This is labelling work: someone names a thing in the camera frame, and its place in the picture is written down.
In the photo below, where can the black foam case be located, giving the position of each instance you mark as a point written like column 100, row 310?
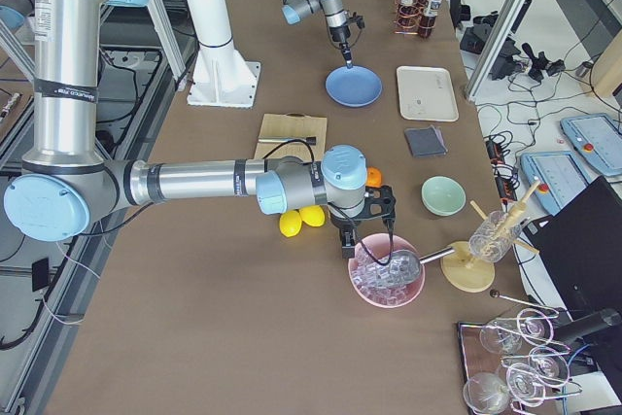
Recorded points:
column 459, row 12

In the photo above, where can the whole lemon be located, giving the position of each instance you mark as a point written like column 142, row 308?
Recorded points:
column 290, row 223
column 312, row 215

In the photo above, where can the dark drink bottle three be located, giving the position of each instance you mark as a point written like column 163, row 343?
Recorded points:
column 428, row 18

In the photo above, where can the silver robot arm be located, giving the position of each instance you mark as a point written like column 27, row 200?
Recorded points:
column 66, row 185
column 338, row 20

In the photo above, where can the teach pendant far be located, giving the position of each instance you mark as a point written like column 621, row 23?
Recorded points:
column 598, row 139

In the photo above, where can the whole lemon near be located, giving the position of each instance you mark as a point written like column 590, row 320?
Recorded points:
column 290, row 223

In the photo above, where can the wooden cutting board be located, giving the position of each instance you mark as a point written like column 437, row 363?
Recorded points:
column 276, row 128

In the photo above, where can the teach pendant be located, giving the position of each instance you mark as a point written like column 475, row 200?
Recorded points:
column 598, row 139
column 560, row 175

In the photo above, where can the teach pendant near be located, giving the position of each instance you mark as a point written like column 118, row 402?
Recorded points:
column 560, row 175

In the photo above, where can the steel muddler with black tip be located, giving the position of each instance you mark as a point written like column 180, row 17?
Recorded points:
column 311, row 140

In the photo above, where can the aluminium frame post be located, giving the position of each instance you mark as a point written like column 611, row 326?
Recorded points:
column 509, row 12

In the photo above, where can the copper wire bottle rack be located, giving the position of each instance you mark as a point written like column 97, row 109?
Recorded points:
column 414, row 31

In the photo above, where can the whole lemon far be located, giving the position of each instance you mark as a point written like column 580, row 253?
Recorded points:
column 312, row 215

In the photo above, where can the green bowl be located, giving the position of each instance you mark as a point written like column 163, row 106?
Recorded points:
column 443, row 196

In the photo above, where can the steel ice scoop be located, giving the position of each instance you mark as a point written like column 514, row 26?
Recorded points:
column 413, row 262

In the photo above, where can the orange fruit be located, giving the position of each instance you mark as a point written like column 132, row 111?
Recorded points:
column 374, row 177

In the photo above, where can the cream rabbit tray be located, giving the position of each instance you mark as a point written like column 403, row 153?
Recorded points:
column 426, row 94

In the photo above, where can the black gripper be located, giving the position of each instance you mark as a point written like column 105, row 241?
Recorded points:
column 338, row 35
column 343, row 222

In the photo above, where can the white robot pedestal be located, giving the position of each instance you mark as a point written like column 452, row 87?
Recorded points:
column 221, row 76

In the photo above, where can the dark drink bottle one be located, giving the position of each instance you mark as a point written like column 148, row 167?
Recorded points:
column 406, row 15

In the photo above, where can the pile of clear ice cubes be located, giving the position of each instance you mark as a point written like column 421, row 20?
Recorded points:
column 366, row 277

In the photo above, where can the grey folded cloth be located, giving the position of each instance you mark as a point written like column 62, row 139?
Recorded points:
column 424, row 142

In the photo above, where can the clear glass on stand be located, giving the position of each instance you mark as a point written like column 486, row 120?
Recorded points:
column 490, row 242

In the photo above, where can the blue plate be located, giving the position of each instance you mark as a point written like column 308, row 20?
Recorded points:
column 353, row 87

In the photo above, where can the pink bowl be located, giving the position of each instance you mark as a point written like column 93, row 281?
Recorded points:
column 378, row 244

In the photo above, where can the wooden cup tree stand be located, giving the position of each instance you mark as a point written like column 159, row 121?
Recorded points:
column 469, row 274

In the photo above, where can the wine glass rack tray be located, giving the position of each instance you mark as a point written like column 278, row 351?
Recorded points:
column 513, row 365

